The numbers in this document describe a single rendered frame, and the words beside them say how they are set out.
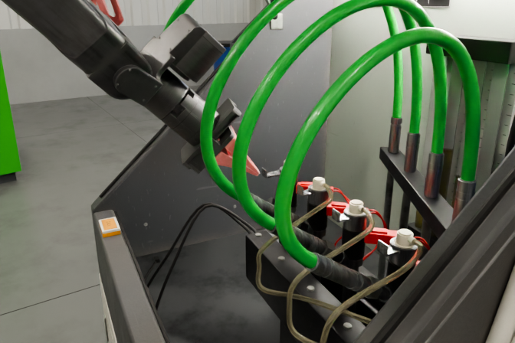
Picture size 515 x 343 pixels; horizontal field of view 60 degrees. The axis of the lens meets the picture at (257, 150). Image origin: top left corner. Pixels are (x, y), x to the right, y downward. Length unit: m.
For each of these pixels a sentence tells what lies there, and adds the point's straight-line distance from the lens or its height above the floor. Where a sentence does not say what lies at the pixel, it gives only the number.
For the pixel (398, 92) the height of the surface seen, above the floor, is 1.20.
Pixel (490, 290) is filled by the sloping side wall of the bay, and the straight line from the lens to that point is 0.41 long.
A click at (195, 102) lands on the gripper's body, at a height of 1.22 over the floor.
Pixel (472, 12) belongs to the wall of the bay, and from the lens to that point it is 0.77.
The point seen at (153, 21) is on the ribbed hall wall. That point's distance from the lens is 7.37.
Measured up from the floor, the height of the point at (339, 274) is 1.10.
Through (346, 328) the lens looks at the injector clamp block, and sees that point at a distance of 0.56.
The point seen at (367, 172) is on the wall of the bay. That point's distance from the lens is 0.97.
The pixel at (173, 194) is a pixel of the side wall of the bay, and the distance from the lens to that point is 0.96.
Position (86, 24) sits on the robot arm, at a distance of 0.49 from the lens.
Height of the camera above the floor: 1.34
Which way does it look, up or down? 18 degrees down
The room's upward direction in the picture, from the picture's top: straight up
